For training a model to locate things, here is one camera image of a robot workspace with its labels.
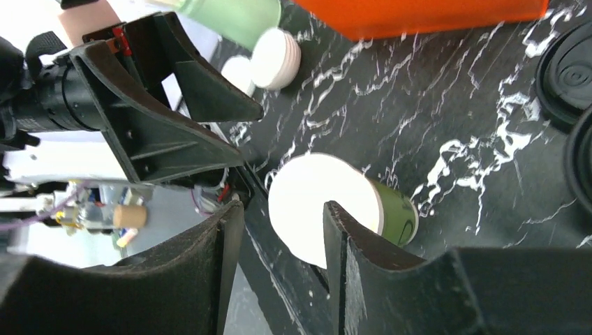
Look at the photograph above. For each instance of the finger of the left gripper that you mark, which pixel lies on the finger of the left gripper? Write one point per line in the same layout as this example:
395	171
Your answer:
160	47

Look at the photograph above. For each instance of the black cup lids stack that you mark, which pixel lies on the black cup lids stack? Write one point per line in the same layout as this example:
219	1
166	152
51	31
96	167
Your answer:
563	78

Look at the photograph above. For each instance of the green cup of straws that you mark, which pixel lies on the green cup of straws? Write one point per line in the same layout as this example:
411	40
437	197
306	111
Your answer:
241	21

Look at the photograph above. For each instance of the white lids partial stack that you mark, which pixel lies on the white lids partial stack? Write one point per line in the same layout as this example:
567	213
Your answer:
275	59

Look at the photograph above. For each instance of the white cup lids stack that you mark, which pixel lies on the white cup lids stack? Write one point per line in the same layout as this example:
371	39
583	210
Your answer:
237	70

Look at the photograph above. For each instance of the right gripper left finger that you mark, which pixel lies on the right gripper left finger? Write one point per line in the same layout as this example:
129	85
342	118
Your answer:
180	286

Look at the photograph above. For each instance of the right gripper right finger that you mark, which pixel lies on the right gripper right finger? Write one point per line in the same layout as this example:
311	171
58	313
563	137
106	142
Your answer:
377	288

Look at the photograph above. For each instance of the orange paper bag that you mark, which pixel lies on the orange paper bag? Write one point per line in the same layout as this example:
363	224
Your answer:
372	19

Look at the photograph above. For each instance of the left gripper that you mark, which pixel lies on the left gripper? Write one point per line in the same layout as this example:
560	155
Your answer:
43	89

